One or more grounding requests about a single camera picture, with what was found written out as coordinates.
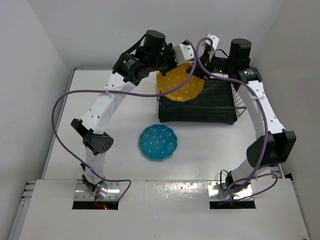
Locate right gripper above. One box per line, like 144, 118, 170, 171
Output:
187, 48, 235, 80

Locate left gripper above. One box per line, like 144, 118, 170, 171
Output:
147, 42, 182, 77

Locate black wire dish rack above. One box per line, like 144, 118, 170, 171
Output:
158, 78, 247, 125

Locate blue dotted plate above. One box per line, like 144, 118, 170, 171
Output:
138, 124, 178, 162

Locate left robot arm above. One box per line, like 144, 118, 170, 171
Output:
71, 30, 177, 193

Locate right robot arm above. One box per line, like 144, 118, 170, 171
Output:
194, 37, 297, 194

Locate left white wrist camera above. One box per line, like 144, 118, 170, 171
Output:
172, 43, 194, 66

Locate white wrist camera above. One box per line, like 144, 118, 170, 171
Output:
172, 43, 194, 66
203, 34, 220, 52

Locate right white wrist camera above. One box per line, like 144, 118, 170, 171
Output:
203, 34, 220, 52

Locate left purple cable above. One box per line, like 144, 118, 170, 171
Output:
51, 39, 198, 202

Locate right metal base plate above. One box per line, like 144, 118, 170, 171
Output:
207, 180, 254, 202

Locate metal base plate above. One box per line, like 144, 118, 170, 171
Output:
74, 180, 120, 202
207, 180, 254, 202

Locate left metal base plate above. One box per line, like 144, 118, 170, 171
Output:
74, 180, 120, 202

